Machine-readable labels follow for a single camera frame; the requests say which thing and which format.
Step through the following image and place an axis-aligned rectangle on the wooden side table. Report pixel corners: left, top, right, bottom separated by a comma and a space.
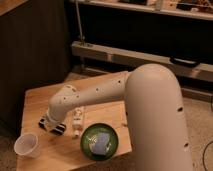
16, 72, 132, 171

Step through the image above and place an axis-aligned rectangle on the green plate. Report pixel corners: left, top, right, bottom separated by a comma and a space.
80, 123, 119, 161

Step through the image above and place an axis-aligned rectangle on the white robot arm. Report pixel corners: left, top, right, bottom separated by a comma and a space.
45, 64, 193, 171

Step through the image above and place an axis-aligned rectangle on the white paper cup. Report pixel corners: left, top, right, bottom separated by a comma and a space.
14, 133, 41, 158

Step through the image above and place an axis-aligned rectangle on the black handle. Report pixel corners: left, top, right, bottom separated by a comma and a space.
169, 57, 200, 68

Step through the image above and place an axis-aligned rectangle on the white squeeze tube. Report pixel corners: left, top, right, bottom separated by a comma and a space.
72, 107, 85, 137

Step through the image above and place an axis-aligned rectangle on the grey metal shelf rack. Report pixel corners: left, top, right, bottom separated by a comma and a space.
68, 0, 213, 82

